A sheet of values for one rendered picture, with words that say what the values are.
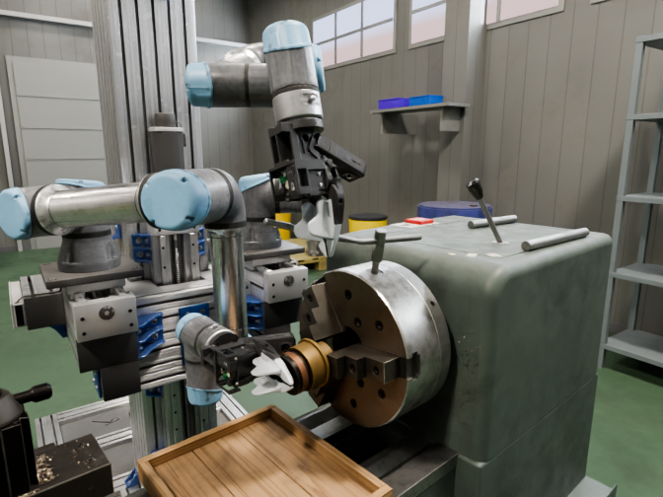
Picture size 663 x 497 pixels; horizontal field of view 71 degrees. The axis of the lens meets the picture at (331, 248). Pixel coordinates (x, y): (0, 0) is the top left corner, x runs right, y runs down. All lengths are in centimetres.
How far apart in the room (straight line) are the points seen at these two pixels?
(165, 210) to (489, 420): 74
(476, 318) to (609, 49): 375
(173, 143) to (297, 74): 78
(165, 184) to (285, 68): 34
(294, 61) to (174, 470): 75
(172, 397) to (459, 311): 102
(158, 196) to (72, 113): 745
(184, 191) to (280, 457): 54
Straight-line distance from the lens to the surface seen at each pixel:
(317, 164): 71
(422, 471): 100
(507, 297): 93
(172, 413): 167
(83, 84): 844
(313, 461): 97
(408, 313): 85
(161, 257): 148
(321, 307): 91
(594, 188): 444
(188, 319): 105
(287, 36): 77
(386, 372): 83
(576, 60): 461
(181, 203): 92
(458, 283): 93
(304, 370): 83
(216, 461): 100
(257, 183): 145
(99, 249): 133
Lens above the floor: 146
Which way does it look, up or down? 12 degrees down
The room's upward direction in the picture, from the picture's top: straight up
